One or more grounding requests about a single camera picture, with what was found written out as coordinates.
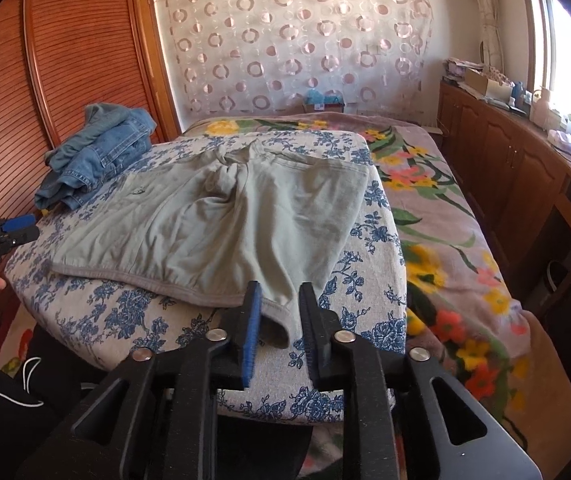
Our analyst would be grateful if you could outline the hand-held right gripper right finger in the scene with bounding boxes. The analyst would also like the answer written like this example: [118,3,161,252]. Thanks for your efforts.
[298,282,542,480]

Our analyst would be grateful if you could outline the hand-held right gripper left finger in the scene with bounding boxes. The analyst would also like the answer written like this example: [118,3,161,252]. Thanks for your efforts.
[15,280,264,480]

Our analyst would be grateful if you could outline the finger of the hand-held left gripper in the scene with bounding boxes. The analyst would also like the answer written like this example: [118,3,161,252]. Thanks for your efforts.
[0,214,39,233]
[0,226,41,248]

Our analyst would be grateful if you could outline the grey-green pants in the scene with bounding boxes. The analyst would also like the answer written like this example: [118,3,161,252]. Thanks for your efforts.
[49,141,372,350]

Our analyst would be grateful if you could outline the blue denim garment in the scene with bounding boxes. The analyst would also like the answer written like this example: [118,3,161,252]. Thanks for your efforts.
[34,108,158,211]

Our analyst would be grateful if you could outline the blue floral padded board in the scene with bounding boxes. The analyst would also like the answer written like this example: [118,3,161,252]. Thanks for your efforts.
[4,129,409,430]

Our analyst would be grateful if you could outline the blue-grey soft garment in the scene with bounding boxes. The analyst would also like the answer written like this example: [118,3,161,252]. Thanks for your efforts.
[84,103,133,128]

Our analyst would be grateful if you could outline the person's black trousers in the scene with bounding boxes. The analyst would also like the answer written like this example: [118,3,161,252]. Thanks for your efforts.
[0,322,121,480]

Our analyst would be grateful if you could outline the wooden slatted wardrobe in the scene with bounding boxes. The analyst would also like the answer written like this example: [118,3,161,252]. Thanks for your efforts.
[0,0,183,233]

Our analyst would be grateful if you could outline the colourful floral blanket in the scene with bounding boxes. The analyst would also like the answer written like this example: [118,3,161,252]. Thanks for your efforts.
[180,112,571,463]

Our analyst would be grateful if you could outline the small cardboard box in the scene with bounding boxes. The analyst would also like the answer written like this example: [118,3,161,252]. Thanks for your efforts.
[302,87,346,114]

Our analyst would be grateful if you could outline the wooden side cabinet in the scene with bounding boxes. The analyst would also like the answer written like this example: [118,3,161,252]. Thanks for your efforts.
[435,80,571,311]

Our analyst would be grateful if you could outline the sheer curtain with circles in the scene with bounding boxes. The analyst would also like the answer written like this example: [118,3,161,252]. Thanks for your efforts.
[152,0,437,131]

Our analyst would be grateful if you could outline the stack of papers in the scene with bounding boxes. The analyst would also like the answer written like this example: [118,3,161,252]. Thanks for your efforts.
[442,56,487,85]

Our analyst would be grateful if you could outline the open cardboard box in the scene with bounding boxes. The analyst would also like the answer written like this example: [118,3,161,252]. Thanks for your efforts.
[465,67,514,100]

